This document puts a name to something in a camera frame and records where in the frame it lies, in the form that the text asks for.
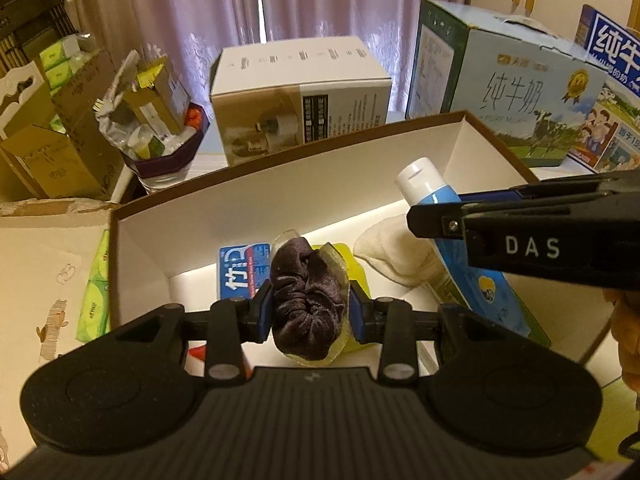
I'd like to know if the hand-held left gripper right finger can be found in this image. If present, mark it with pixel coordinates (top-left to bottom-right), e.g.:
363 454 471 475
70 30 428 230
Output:
347 280 511 386

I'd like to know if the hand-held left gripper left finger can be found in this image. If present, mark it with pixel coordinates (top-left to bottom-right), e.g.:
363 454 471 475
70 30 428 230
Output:
117 282 275 386

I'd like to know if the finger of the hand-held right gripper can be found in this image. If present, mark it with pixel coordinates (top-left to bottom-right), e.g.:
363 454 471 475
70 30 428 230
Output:
457 170 640 204
406 191 610 239

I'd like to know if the blue toothpaste tube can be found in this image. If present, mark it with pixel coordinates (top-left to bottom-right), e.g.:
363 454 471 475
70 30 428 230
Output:
396 156 551 348

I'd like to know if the dark velvet scrunchie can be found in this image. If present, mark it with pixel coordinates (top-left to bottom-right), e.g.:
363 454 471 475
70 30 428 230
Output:
270 238 351 361

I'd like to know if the yellow snack pouch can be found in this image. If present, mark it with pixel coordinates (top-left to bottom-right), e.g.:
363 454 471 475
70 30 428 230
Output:
285 241 373 361

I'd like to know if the blue dental floss box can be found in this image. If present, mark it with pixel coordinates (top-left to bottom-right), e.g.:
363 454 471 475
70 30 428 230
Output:
218 242 273 301

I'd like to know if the white cloth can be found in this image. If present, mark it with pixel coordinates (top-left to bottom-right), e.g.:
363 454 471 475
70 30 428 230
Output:
352 212 451 288

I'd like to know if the white cardboard box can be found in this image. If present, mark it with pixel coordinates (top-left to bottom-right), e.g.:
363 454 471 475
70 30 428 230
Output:
109 111 616 366

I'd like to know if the person's right hand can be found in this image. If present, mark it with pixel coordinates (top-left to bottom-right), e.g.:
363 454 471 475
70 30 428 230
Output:
610 292 640 392

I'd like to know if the dark blue milk carton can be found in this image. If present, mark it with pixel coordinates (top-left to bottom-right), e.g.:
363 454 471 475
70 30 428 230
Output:
565 4 640 173

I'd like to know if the light blue milk carton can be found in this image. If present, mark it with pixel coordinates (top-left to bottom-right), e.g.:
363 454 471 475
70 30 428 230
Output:
404 0 608 168

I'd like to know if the green tissue pack bundle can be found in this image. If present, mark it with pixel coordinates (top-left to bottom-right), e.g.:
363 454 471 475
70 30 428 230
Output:
75 230 112 343

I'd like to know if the purple trash bin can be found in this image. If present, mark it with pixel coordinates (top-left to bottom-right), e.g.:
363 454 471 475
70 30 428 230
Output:
122 102 208 178

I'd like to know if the white appliance box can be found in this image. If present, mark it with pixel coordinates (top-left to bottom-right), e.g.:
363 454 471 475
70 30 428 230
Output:
209 36 393 167

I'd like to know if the beige printed blanket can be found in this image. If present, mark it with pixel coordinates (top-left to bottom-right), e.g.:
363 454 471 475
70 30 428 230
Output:
0 200 121 461

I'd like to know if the olive paper carton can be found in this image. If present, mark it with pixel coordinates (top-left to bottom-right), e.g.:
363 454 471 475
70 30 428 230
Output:
122 55 191 133

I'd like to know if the crumpled silver foil bag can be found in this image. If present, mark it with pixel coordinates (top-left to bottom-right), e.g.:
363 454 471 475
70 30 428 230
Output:
95 50 141 151

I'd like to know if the open tan cardboard box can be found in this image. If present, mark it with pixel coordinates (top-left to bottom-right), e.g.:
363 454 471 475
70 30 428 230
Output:
0 47 126 201

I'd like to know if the stack of green tissue packs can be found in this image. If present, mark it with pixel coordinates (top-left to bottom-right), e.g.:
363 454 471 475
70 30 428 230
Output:
39 35 96 133

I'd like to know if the white wooden chair back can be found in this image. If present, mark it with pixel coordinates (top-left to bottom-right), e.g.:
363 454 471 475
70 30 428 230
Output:
0 60 56 141

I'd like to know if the black folding cart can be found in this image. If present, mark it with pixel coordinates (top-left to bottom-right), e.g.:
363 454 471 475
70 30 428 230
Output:
0 0 76 91

